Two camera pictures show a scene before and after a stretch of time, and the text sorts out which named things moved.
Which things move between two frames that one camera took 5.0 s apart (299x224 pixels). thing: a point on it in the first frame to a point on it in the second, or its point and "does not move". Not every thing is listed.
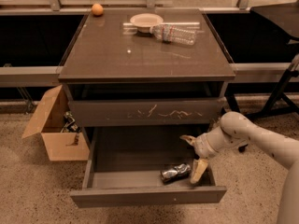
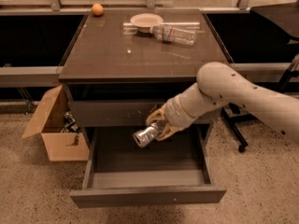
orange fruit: [97, 9] does not move
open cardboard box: [58, 126] does not move
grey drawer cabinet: [137, 80] does not move
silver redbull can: [175, 173] to [146, 134]
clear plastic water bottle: [173, 35] does not move
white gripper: [203, 146] to [172, 111]
